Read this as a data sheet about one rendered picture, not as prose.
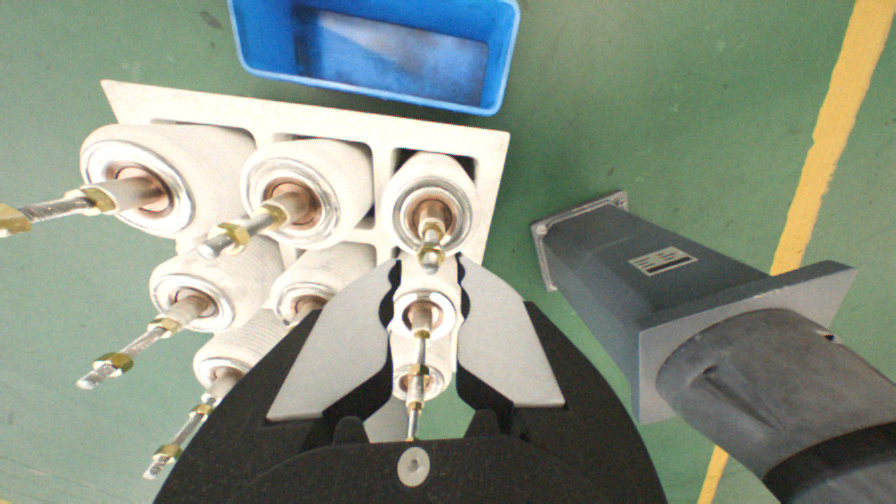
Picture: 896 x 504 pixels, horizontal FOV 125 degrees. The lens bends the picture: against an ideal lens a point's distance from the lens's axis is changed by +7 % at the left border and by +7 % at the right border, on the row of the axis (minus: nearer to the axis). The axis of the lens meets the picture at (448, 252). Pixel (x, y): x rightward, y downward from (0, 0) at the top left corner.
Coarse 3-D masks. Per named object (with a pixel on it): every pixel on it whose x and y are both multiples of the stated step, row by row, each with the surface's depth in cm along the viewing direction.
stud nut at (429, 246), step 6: (420, 246) 15; (426, 246) 14; (432, 246) 14; (438, 246) 14; (420, 252) 14; (426, 252) 14; (438, 252) 14; (444, 252) 15; (420, 258) 15; (444, 258) 15; (420, 264) 15
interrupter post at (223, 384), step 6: (222, 372) 30; (228, 372) 29; (234, 372) 30; (222, 378) 29; (228, 378) 29; (234, 378) 29; (216, 384) 28; (222, 384) 28; (228, 384) 29; (234, 384) 29; (210, 390) 27; (216, 390) 27; (222, 390) 28; (228, 390) 28; (204, 396) 27; (210, 396) 27; (216, 396) 27; (222, 396) 28; (216, 402) 28
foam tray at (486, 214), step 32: (128, 96) 22; (160, 96) 22; (192, 96) 22; (224, 96) 22; (256, 128) 24; (288, 128) 24; (320, 128) 24; (352, 128) 24; (384, 128) 24; (416, 128) 24; (448, 128) 25; (384, 160) 26; (480, 160) 26; (480, 192) 28; (480, 224) 30; (288, 256) 30; (384, 256) 31; (480, 256) 32
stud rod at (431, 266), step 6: (426, 234) 17; (432, 234) 17; (426, 240) 16; (432, 240) 16; (432, 252) 14; (426, 258) 14; (432, 258) 14; (438, 258) 15; (426, 264) 13; (432, 264) 13; (438, 264) 14; (426, 270) 14; (432, 270) 14
